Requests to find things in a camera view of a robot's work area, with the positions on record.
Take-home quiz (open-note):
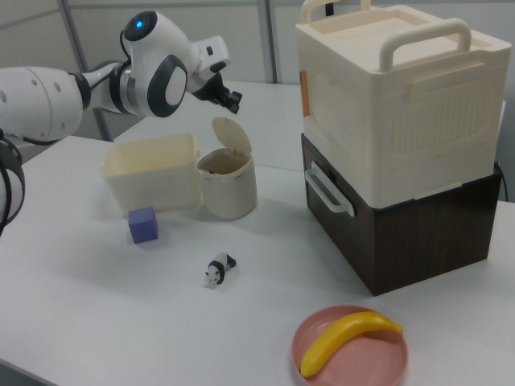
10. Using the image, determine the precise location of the cream trash can lid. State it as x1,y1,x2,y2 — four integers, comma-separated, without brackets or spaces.
211,116,253,156

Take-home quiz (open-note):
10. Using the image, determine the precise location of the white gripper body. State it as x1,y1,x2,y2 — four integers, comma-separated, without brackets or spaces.
186,35,231,100

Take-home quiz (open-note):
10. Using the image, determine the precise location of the purple cube block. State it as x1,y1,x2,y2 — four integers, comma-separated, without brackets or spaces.
127,206,159,245

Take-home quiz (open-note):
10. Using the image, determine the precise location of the dark wood drawer box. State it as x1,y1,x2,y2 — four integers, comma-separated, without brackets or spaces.
299,132,503,298

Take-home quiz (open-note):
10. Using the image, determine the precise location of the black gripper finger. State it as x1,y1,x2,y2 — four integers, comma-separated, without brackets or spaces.
204,73,231,106
223,90,244,117

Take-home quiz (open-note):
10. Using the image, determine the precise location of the cream rectangular plastic bin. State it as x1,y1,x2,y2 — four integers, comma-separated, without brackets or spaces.
100,132,204,220

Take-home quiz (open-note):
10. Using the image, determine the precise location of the small panda figurine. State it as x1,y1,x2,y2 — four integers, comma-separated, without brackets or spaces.
204,252,237,290

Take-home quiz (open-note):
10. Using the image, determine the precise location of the pink round plate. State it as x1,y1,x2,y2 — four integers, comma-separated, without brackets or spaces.
291,304,410,386

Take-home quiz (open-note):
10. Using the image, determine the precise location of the cream storage box with handles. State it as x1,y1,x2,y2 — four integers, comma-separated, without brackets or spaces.
295,0,512,209

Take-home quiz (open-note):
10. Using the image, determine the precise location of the white drawer handle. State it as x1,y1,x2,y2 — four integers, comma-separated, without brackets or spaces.
303,161,355,217

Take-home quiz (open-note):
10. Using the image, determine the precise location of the yellow toy banana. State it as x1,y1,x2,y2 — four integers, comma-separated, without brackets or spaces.
300,310,404,379

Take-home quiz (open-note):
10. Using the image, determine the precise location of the cream trash can body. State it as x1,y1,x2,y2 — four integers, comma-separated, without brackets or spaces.
196,147,258,220

